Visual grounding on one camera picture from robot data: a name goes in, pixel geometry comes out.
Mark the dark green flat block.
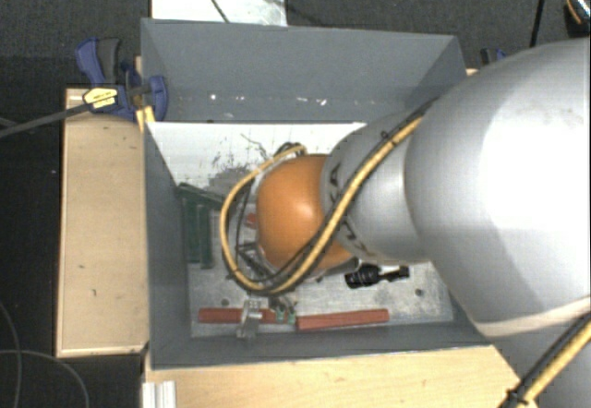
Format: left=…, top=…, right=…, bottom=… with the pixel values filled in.
left=176, top=183, right=201, bottom=265

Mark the grey metal bin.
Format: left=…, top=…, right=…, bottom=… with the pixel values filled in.
left=139, top=18, right=504, bottom=369

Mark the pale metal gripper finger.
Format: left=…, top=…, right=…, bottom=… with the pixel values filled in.
left=236, top=298, right=263, bottom=340

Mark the pale wood board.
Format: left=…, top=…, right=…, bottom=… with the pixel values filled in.
left=55, top=55, right=151, bottom=358

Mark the black cylinder on white bracket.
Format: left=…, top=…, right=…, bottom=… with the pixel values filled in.
left=344, top=257, right=412, bottom=291

